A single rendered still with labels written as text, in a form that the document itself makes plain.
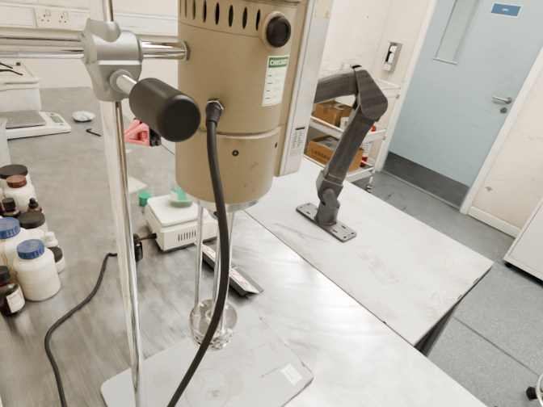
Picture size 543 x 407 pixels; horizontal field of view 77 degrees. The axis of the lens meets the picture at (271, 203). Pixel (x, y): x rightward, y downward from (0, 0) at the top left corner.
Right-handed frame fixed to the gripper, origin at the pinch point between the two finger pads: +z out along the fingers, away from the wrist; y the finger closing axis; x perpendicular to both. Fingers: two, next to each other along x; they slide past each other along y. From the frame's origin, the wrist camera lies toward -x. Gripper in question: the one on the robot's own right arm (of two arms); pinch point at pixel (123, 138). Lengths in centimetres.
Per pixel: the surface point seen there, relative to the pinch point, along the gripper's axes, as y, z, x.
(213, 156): 70, 37, -33
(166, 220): 31.6, 11.6, 6.6
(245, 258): 47.4, 0.9, 15.7
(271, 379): 71, 23, 14
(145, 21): -93, -81, -14
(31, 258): 26.0, 37.7, 4.3
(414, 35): -9, -309, -14
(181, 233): 33.9, 9.3, 10.4
